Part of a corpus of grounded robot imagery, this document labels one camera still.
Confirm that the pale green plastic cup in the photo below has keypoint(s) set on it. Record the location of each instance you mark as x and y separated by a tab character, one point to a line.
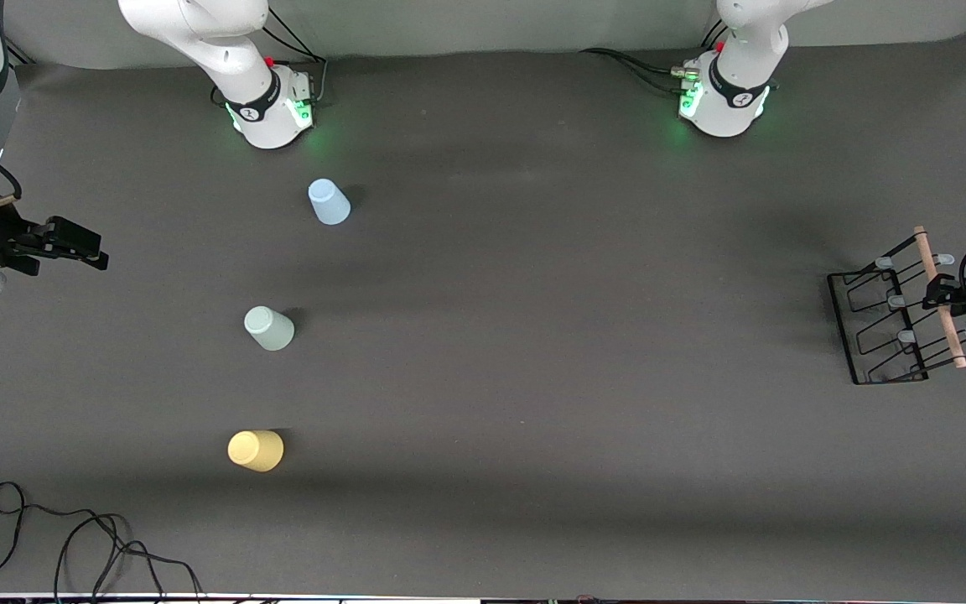
269	329

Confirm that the yellow plastic cup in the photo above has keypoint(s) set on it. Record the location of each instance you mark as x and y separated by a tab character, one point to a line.
256	450

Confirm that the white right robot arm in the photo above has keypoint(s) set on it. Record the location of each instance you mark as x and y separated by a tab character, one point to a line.
198	33

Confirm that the light blue plastic cup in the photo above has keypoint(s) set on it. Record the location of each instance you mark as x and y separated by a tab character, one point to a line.
329	204

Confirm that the dark grey table mat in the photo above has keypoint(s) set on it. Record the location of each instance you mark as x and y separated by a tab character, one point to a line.
533	461

